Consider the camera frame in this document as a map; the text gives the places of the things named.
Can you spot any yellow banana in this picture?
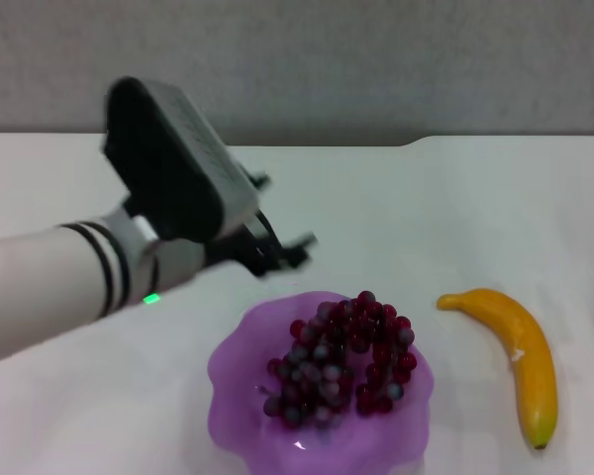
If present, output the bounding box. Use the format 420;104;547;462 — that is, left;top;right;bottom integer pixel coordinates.
436;288;559;451

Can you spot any dark red grape bunch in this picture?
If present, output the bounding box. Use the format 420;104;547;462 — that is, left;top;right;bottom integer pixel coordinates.
259;290;420;431

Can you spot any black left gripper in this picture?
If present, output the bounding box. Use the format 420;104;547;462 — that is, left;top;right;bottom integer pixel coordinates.
203;158;320;279

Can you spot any purple scalloped plastic plate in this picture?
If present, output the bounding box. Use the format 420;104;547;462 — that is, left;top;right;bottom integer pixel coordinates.
207;290;436;475

